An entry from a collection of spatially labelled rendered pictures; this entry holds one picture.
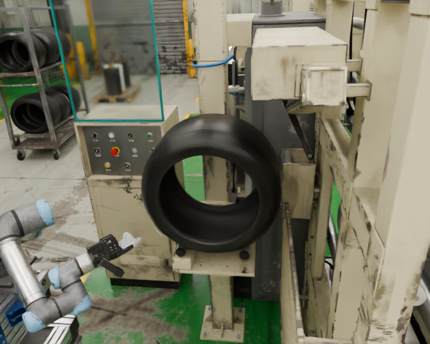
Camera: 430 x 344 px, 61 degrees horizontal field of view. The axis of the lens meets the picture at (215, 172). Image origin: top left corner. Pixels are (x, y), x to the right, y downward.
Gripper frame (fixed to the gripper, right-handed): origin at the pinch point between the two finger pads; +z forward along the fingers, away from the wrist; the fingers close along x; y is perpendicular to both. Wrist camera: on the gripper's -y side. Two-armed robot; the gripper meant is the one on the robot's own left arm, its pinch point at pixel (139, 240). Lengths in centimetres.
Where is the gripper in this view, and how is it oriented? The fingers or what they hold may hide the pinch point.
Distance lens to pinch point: 155.6
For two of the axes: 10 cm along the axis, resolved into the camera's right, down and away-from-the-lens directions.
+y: -3.4, -9.2, -2.1
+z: 8.1, -3.9, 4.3
